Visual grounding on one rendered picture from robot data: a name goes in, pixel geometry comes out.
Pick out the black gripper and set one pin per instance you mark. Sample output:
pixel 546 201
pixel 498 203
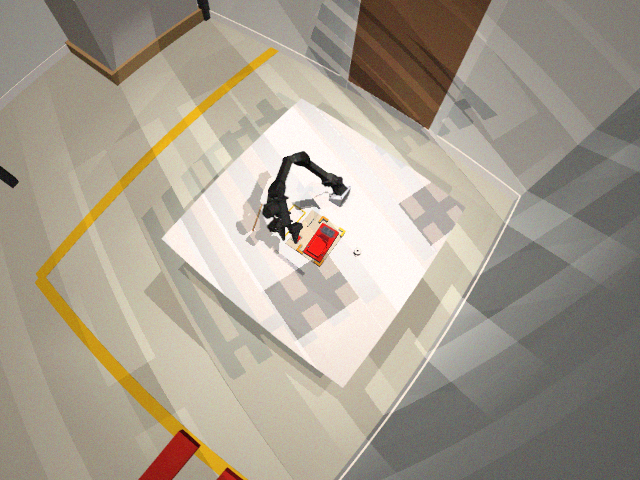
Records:
pixel 294 228

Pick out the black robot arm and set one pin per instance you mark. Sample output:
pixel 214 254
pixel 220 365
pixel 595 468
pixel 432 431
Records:
pixel 276 201

